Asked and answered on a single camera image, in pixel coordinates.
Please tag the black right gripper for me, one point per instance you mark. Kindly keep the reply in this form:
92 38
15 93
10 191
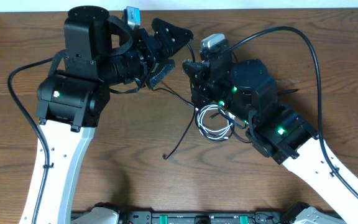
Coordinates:
195 70

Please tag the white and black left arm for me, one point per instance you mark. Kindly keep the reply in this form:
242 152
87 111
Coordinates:
101 50

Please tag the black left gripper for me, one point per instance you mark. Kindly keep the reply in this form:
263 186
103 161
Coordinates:
168 49

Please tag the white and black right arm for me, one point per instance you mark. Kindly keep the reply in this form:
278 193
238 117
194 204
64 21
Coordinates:
246 94

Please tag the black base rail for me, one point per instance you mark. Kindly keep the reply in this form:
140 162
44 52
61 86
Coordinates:
109 213

